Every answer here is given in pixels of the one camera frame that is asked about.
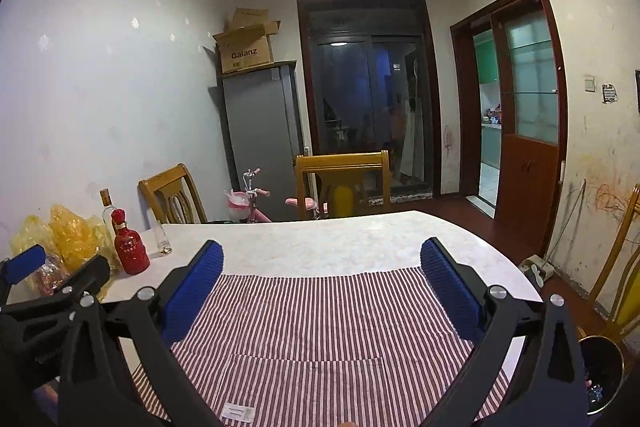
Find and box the yellow plastic bag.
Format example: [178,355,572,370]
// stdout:
[10,204,121,300]

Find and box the wooden doorway frame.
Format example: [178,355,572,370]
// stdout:
[450,0,569,258]

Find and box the small clear glass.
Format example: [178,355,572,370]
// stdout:
[154,221,173,255]

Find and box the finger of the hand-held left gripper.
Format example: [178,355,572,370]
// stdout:
[0,244,48,289]
[0,254,111,323]

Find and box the black bin with gold rim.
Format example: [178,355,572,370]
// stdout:
[575,335,626,415]

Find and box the green kitchen cabinet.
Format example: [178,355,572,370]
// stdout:
[474,30,500,85]

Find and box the grey refrigerator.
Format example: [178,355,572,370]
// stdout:
[217,60,307,220]

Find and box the wooden chair with oval back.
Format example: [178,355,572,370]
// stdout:
[138,163,208,225]

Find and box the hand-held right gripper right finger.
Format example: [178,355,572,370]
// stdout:
[420,237,591,427]

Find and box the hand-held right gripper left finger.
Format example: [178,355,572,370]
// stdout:
[57,239,226,427]

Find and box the wooden door with glass panel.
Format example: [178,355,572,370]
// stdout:
[490,0,569,258]

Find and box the dark glass sliding door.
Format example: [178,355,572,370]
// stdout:
[296,0,443,202]

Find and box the wooden chair with yellow cushion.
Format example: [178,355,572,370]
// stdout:
[295,150,391,220]

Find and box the open cardboard box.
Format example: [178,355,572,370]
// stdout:
[212,8,282,74]

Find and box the red white striped cloth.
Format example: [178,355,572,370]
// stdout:
[131,267,511,427]

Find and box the grey flat mop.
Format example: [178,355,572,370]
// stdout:
[519,179,587,290]

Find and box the clear bottle with gold cap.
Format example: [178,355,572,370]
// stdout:
[99,188,117,233]

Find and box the curved wooden chair yellow cushion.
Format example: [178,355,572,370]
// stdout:
[575,184,640,343]

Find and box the red ceramic bottle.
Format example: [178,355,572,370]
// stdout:
[110,209,151,276]

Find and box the pink child's bicycle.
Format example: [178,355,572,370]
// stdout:
[225,168,331,224]

